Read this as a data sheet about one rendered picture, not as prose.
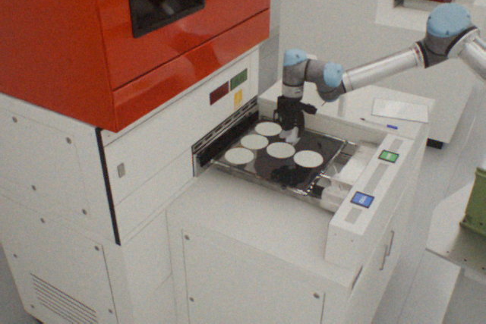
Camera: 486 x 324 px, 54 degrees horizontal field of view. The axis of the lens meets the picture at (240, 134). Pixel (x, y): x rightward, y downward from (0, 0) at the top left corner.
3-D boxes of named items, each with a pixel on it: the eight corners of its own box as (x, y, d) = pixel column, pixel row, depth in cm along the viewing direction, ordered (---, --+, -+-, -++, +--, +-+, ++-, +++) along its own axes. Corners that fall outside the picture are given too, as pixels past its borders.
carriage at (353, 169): (319, 206, 153) (320, 199, 151) (358, 152, 180) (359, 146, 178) (343, 215, 149) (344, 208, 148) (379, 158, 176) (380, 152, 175)
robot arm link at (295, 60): (304, 58, 150) (279, 53, 153) (302, 89, 156) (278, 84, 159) (312, 49, 156) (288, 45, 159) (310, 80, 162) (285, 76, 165)
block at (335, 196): (321, 198, 152) (322, 190, 150) (325, 193, 154) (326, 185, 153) (345, 206, 148) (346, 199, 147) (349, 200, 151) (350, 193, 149)
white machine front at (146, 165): (115, 243, 143) (94, 128, 122) (252, 125, 203) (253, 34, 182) (123, 247, 142) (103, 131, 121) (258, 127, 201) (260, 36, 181)
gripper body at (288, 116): (272, 124, 170) (273, 93, 163) (291, 117, 174) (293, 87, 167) (285, 133, 164) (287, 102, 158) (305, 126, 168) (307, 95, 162)
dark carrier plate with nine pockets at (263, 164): (213, 160, 168) (213, 158, 167) (261, 118, 193) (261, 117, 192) (304, 192, 153) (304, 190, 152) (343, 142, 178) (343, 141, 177)
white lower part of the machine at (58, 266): (27, 322, 216) (-25, 175, 173) (148, 218, 276) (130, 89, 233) (149, 404, 185) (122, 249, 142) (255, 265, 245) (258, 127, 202)
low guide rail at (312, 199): (216, 170, 175) (216, 163, 174) (219, 167, 177) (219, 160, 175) (348, 217, 153) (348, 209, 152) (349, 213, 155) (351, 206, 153)
